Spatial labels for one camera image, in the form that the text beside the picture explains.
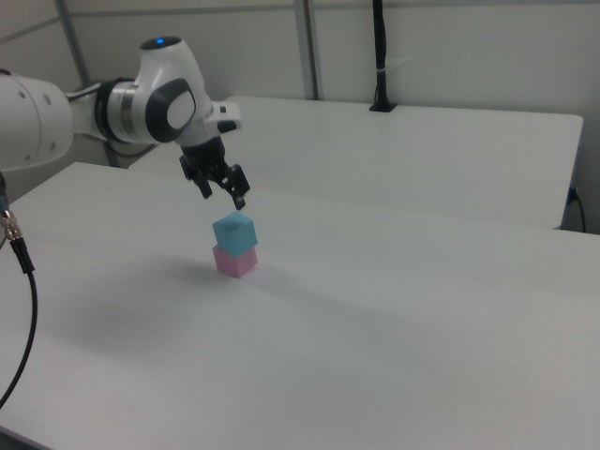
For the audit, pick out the pink cube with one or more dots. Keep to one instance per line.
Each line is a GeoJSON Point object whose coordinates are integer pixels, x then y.
{"type": "Point", "coordinates": [234, 265]}

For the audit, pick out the grey partition post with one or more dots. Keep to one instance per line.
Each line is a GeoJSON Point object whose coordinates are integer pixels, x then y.
{"type": "Point", "coordinates": [72, 37]}
{"type": "Point", "coordinates": [310, 47]}

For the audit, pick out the black pole with clamp base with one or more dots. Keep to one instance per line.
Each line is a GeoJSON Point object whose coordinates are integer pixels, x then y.
{"type": "Point", "coordinates": [380, 56]}

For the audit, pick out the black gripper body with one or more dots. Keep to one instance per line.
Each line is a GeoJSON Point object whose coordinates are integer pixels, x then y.
{"type": "Point", "coordinates": [206, 157]}

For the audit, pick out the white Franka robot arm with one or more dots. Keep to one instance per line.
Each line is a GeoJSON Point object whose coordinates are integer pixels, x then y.
{"type": "Point", "coordinates": [164, 75]}

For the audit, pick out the blue cube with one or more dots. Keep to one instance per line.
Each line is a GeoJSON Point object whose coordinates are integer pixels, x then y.
{"type": "Point", "coordinates": [234, 234]}

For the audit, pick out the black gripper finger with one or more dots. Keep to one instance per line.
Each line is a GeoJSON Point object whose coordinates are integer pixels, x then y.
{"type": "Point", "coordinates": [238, 185]}
{"type": "Point", "coordinates": [205, 186]}

